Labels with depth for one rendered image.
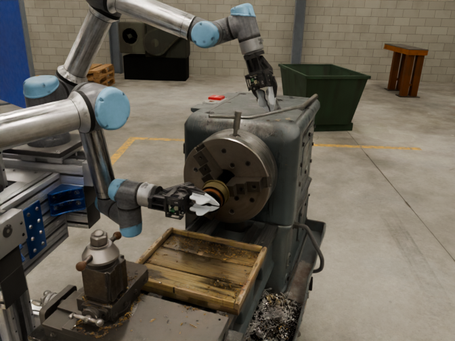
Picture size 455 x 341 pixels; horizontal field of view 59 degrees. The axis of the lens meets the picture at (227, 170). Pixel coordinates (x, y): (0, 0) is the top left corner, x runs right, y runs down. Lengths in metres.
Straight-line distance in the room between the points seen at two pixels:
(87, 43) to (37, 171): 0.49
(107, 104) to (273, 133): 0.60
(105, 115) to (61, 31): 11.16
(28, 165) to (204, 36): 0.81
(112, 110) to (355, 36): 10.62
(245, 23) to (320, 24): 10.01
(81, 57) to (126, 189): 0.55
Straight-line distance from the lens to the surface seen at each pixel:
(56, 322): 1.04
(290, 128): 1.44
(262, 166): 1.31
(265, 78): 1.36
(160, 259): 1.32
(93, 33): 1.56
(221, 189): 1.25
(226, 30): 1.37
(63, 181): 1.57
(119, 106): 1.16
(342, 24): 11.45
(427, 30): 12.12
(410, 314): 2.71
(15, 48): 6.42
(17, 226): 1.21
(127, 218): 1.33
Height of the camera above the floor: 1.62
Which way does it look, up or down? 22 degrees down
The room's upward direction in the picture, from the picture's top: 1 degrees clockwise
